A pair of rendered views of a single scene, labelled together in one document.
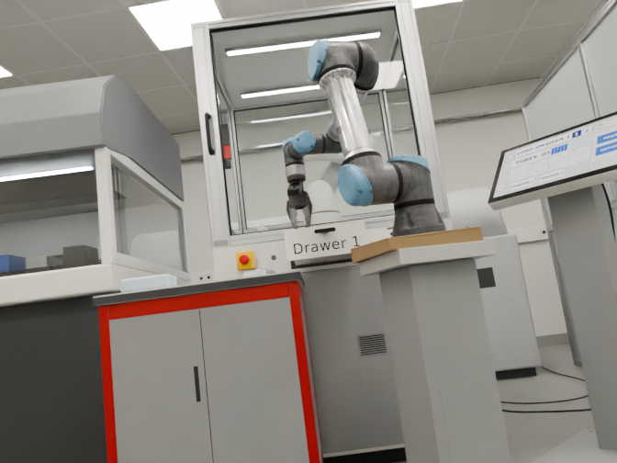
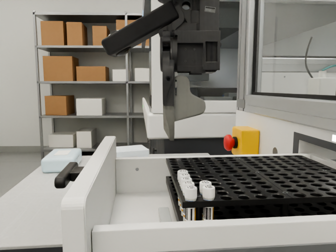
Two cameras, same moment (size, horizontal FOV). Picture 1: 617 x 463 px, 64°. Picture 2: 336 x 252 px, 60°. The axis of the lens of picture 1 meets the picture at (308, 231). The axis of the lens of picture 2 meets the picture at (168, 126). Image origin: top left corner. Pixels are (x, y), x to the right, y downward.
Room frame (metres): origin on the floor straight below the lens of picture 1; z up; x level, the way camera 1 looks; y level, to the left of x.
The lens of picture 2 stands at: (1.80, -0.41, 1.01)
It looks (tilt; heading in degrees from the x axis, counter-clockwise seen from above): 8 degrees down; 85
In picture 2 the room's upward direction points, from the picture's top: straight up
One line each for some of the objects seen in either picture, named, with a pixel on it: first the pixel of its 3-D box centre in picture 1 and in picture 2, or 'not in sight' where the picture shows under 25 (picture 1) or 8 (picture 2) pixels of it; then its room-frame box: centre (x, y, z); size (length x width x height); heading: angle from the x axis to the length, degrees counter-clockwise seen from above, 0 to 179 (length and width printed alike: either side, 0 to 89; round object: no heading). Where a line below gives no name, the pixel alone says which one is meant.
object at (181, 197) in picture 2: not in sight; (179, 177); (1.85, -0.06, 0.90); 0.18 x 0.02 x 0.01; 90
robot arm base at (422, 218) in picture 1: (416, 220); not in sight; (1.40, -0.31, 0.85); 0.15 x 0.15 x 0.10
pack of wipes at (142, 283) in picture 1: (149, 284); (63, 159); (1.55, 0.52, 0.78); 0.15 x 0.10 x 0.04; 93
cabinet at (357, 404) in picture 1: (344, 355); not in sight; (2.55, -0.10, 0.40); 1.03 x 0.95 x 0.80; 90
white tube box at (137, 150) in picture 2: not in sight; (126, 156); (1.75, 0.53, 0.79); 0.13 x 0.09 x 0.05; 16
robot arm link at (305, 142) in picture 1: (306, 144); not in sight; (1.77, -0.03, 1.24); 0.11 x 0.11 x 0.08; 21
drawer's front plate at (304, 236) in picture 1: (326, 241); (100, 198); (1.75, -0.06, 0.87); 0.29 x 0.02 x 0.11; 90
